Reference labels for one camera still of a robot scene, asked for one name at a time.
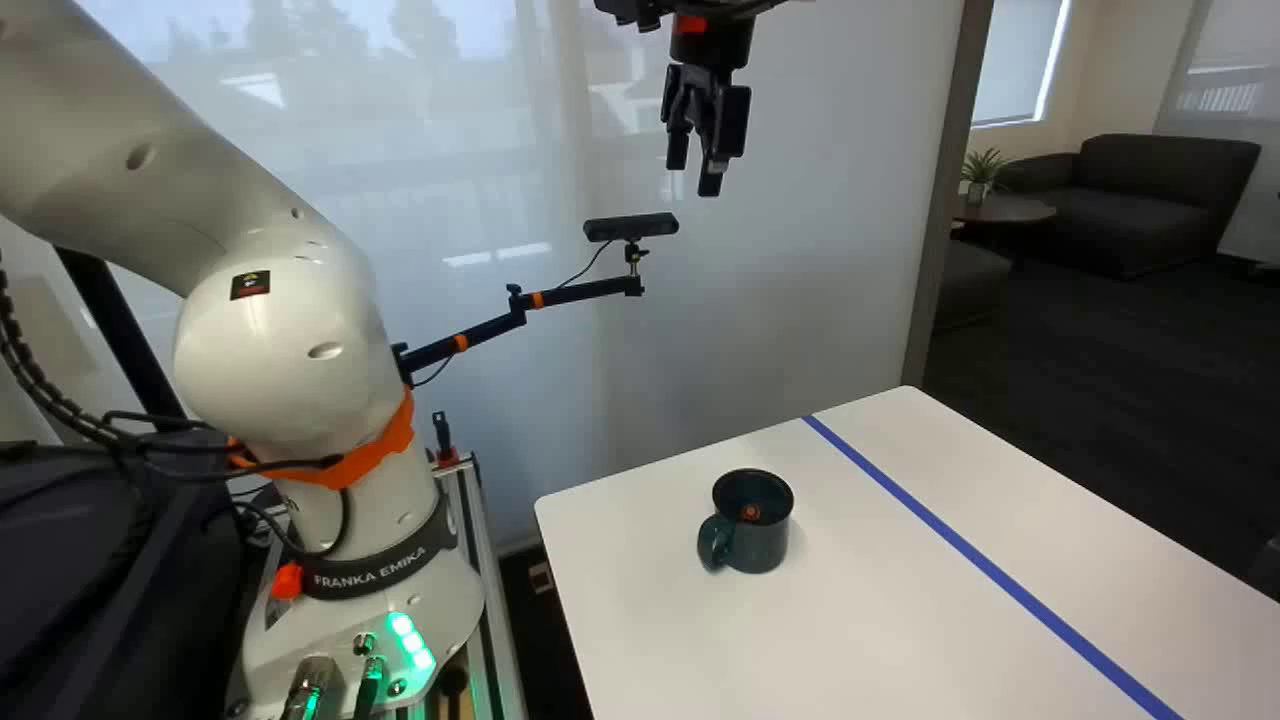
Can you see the marker with orange cap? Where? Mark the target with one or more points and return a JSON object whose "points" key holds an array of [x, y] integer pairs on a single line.
{"points": [[752, 509]]}

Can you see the black diagonal strut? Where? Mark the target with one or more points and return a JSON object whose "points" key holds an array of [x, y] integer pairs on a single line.
{"points": [[121, 334]]}

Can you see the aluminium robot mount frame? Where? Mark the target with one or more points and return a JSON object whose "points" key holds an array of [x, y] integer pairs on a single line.
{"points": [[477, 574]]}

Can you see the dark grey sofa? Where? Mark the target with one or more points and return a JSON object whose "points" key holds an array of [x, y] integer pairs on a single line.
{"points": [[1132, 200]]}

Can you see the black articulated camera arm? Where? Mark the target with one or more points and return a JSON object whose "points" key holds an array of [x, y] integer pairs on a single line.
{"points": [[520, 311]]}

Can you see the small potted plant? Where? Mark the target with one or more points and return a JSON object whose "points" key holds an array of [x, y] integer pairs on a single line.
{"points": [[983, 172]]}

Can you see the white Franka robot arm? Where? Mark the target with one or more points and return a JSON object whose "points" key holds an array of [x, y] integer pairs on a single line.
{"points": [[265, 347]]}

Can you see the round dark side table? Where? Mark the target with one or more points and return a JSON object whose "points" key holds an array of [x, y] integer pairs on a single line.
{"points": [[1007, 209]]}

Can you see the window with white blind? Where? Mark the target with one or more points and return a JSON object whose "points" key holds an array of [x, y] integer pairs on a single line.
{"points": [[1226, 62], [1018, 62]]}

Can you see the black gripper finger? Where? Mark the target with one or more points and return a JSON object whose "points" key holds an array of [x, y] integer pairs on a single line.
{"points": [[676, 121], [722, 124]]}

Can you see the dark ottoman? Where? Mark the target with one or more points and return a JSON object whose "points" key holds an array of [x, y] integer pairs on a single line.
{"points": [[972, 280]]}

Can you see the dark green enamel mug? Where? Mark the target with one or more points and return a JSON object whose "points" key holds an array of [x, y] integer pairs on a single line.
{"points": [[749, 546]]}

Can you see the blue tape line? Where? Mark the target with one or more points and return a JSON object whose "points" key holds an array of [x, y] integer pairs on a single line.
{"points": [[987, 567]]}

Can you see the black stereo camera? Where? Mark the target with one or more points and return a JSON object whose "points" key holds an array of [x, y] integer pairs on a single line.
{"points": [[629, 224]]}

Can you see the black cloth cover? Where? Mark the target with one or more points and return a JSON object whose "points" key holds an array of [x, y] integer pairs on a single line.
{"points": [[94, 584]]}

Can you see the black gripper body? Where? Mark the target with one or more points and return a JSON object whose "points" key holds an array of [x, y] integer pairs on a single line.
{"points": [[707, 46]]}

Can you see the dark partition post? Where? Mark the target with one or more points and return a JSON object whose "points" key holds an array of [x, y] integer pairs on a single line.
{"points": [[947, 186]]}

